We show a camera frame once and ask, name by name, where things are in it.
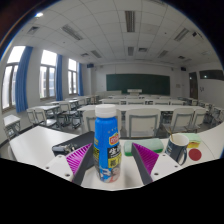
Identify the dark brown door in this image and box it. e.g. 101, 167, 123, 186
188, 71, 199, 100

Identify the green chalkboard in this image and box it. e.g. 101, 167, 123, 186
105, 73, 171, 96

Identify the large window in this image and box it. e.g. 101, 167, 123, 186
1, 45, 26, 111
67, 58, 78, 96
39, 49, 58, 100

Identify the bunch of keys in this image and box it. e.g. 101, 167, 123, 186
53, 143, 79, 155

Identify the dark blue mug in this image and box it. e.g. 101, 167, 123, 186
164, 133, 190, 167

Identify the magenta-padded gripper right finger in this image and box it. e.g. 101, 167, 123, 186
130, 142, 184, 186

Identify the group of white classroom desks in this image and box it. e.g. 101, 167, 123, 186
2, 94, 224, 140

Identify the blue drink bottle white cap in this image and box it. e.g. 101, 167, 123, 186
92, 103, 123, 183

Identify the blue curtain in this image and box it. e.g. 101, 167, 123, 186
14, 45, 34, 114
54, 54, 64, 102
77, 63, 85, 97

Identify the flat round red coaster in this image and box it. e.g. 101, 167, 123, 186
188, 148, 203, 162

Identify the wooden stick in mug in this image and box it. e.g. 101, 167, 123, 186
168, 128, 175, 143

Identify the green sponge block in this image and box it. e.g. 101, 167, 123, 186
123, 137, 165, 157

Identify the group of white classroom chairs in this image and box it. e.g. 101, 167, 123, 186
26, 94, 224, 139

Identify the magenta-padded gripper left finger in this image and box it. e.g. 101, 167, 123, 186
44, 142, 96, 187

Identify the group of ceiling lights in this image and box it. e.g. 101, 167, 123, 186
26, 9, 191, 61

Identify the ceiling projector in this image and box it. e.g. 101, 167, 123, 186
191, 31, 203, 40

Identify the dark high wall window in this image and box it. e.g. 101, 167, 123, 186
199, 69, 224, 81

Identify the white lectern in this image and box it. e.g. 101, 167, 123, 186
126, 88, 143, 96

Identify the black laptop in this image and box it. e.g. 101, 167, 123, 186
51, 130, 96, 158

